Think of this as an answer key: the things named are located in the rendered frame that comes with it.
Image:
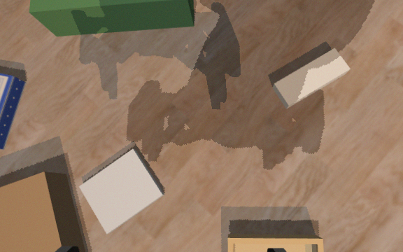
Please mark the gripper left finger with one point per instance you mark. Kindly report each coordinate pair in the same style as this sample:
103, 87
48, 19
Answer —
66, 249

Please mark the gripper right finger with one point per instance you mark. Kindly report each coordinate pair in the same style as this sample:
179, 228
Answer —
277, 250

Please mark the small white square box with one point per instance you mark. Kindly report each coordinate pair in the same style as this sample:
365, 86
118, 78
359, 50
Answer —
121, 190

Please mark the covered wooden puzzle box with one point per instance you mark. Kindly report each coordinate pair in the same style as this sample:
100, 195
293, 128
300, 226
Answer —
257, 245

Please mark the small brown cardboard box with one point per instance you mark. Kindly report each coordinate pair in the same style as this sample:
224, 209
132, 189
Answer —
16, 217

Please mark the small beige block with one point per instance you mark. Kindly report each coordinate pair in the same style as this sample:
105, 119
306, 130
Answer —
313, 78

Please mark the green box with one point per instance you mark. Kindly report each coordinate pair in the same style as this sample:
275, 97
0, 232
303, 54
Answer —
117, 15

